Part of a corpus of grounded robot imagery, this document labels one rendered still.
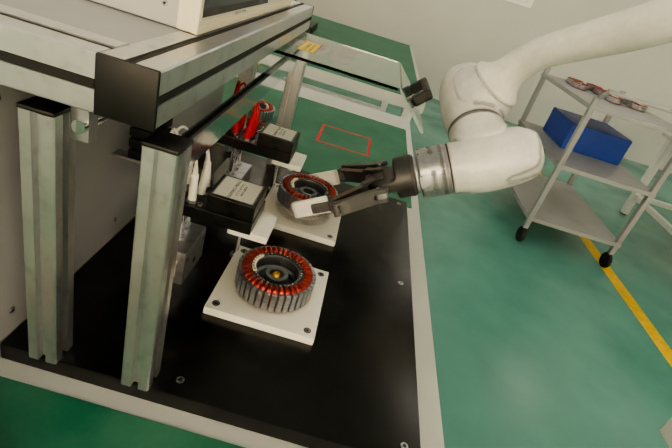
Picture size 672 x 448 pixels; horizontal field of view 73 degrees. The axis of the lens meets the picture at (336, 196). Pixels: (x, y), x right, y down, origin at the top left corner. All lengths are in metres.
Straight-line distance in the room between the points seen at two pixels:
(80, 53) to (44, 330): 0.31
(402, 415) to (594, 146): 2.92
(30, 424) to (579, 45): 0.84
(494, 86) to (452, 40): 5.07
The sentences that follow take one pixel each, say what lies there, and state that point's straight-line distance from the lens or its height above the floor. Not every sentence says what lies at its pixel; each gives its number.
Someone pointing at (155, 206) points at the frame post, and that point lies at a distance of 0.42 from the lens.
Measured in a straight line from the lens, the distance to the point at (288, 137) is 0.81.
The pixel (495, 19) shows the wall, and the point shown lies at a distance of 5.98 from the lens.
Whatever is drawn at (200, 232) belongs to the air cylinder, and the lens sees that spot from 0.68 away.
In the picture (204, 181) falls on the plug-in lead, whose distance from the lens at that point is 0.61.
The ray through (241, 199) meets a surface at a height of 0.92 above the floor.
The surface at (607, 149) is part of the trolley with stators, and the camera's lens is 3.42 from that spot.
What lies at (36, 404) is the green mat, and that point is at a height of 0.75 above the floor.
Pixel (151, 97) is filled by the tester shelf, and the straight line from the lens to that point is 0.35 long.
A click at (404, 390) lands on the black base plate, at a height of 0.77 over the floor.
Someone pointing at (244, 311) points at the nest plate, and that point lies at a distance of 0.63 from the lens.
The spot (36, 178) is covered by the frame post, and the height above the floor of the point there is 0.99.
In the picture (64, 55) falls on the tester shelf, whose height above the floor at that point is 1.11.
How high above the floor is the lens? 1.22
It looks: 27 degrees down
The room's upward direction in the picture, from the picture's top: 18 degrees clockwise
